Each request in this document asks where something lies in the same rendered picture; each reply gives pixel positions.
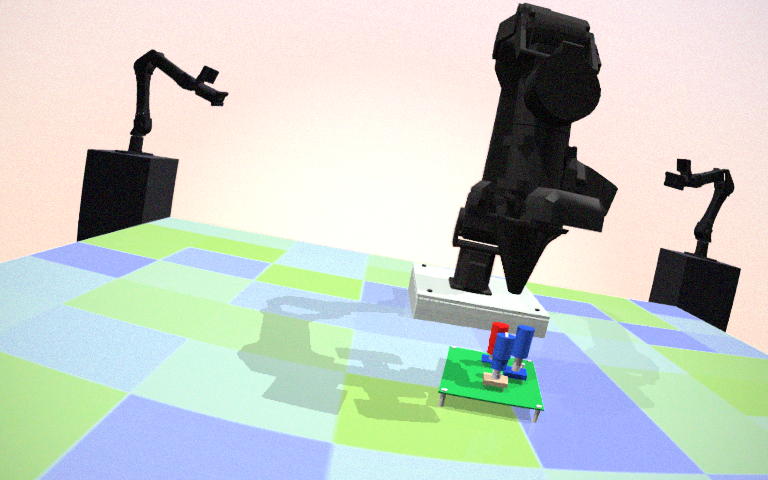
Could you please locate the green circuit board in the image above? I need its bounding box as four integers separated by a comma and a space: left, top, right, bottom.
438, 322, 544, 423

